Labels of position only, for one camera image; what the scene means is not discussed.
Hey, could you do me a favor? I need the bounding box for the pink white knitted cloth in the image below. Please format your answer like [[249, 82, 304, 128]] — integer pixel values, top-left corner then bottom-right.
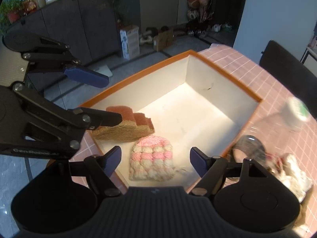
[[130, 135, 175, 182]]

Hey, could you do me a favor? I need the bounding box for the brown scrubbing sponge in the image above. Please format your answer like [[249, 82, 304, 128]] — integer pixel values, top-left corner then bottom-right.
[[91, 105, 155, 142]]

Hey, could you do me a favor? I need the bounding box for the white terry cloth mitt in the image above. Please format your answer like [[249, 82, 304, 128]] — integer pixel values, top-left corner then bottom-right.
[[271, 153, 313, 203]]

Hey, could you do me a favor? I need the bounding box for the dark storage cabinet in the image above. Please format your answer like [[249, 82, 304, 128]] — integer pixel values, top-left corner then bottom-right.
[[6, 0, 120, 68]]

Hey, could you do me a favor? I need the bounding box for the clear water bottle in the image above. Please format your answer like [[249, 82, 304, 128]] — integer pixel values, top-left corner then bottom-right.
[[232, 97, 309, 165]]

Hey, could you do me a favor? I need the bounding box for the white cardboard carton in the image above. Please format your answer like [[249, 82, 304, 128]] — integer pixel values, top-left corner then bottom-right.
[[120, 25, 140, 60]]

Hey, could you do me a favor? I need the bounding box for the orange storage box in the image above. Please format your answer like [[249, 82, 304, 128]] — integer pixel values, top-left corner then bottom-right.
[[83, 50, 262, 191]]

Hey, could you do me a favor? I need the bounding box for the potted green plant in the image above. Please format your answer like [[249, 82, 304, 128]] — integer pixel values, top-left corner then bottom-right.
[[1, 0, 24, 35]]

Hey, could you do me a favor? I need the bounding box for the pink checkered tablecloth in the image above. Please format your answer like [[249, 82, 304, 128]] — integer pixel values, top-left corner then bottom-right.
[[63, 44, 316, 237]]

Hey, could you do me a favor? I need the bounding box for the brown cardboard box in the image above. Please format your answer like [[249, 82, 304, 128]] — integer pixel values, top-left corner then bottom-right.
[[153, 28, 174, 52]]

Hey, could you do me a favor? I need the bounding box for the black chair left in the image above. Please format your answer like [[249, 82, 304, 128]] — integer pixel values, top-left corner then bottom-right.
[[259, 40, 317, 118]]

